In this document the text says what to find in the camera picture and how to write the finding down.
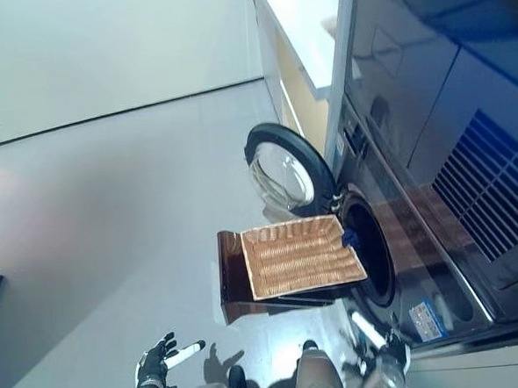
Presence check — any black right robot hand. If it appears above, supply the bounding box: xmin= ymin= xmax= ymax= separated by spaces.
xmin=372 ymin=329 xmax=414 ymax=372

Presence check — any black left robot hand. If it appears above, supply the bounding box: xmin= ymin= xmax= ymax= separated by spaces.
xmin=133 ymin=329 xmax=209 ymax=388

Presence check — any blue garment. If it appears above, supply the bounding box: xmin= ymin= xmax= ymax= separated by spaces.
xmin=340 ymin=226 xmax=363 ymax=249

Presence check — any dark grey washing machine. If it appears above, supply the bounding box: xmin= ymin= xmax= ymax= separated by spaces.
xmin=320 ymin=87 xmax=498 ymax=353

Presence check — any round washing machine door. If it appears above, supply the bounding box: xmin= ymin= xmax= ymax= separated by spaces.
xmin=241 ymin=119 xmax=341 ymax=225

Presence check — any energy label sticker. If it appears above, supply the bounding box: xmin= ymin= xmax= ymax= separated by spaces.
xmin=408 ymin=299 xmax=449 ymax=341

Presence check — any grey right robot leg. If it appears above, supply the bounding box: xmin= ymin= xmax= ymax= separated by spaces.
xmin=292 ymin=345 xmax=347 ymax=388

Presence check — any black left robot foot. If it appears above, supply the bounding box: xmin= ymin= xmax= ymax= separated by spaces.
xmin=227 ymin=363 xmax=248 ymax=388

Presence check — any tall white appliance cabinet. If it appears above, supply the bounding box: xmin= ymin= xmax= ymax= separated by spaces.
xmin=313 ymin=0 xmax=518 ymax=388

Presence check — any glossy brown wooden table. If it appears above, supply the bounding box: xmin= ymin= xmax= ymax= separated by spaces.
xmin=215 ymin=223 xmax=338 ymax=326

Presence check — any rectangular wicker laundry basket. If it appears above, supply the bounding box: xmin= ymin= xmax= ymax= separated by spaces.
xmin=239 ymin=212 xmax=371 ymax=302

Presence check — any dark grey tumble dryer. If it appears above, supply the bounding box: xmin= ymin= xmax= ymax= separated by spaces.
xmin=335 ymin=0 xmax=518 ymax=334

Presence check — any white counter cabinet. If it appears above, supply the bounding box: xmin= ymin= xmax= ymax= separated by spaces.
xmin=251 ymin=0 xmax=349 ymax=147

